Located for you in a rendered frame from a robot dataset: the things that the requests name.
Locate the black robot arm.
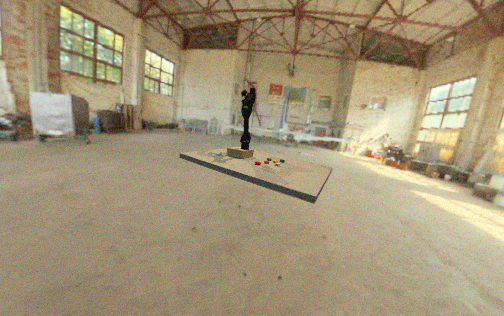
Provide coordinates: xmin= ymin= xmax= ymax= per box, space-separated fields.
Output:
xmin=240 ymin=88 xmax=256 ymax=150

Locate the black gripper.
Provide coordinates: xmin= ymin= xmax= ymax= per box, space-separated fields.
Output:
xmin=241 ymin=90 xmax=251 ymax=108

